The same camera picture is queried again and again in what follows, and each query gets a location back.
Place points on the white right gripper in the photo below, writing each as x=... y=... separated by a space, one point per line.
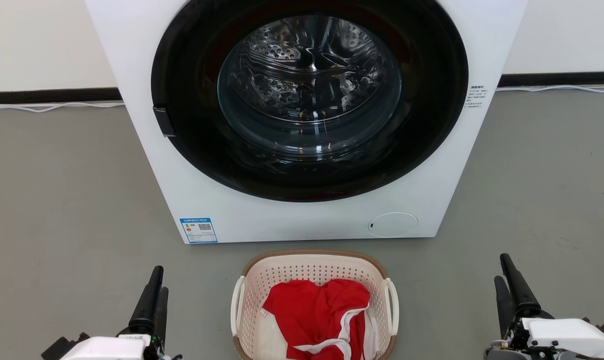
x=567 y=337

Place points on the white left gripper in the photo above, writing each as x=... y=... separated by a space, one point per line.
x=107 y=347

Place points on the white brown-rimmed laundry basket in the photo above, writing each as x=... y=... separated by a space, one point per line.
x=312 y=267

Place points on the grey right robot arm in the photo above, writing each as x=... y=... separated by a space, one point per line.
x=507 y=354

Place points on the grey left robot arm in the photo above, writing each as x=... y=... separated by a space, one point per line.
x=167 y=357

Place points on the blue energy label sticker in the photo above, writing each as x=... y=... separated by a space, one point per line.
x=198 y=230

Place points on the round white filter cover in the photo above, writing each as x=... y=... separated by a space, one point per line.
x=392 y=225

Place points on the red garment with white trim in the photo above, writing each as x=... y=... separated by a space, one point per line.
x=312 y=315

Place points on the white front-load washing machine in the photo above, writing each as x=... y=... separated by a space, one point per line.
x=282 y=220

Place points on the black round glass door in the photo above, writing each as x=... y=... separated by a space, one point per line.
x=192 y=125

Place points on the small printed text sticker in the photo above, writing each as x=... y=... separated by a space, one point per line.
x=476 y=97

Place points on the black baseboard strip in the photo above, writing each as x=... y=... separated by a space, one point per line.
x=47 y=96
x=562 y=79

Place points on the stainless steel washer drum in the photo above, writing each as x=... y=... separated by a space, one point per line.
x=307 y=75

